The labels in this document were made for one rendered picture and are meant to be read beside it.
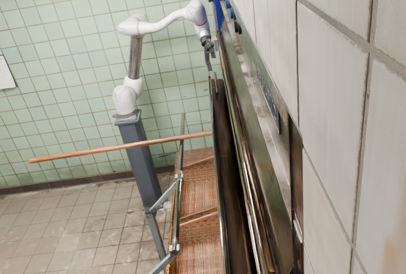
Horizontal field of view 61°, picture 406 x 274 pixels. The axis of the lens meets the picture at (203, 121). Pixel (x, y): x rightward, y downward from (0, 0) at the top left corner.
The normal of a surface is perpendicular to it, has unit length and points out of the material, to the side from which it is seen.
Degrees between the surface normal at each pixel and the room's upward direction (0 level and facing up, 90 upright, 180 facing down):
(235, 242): 10
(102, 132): 90
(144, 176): 90
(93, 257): 0
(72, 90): 90
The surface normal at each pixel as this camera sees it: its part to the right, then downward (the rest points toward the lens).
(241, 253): 0.02, -0.87
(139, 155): 0.03, 0.49
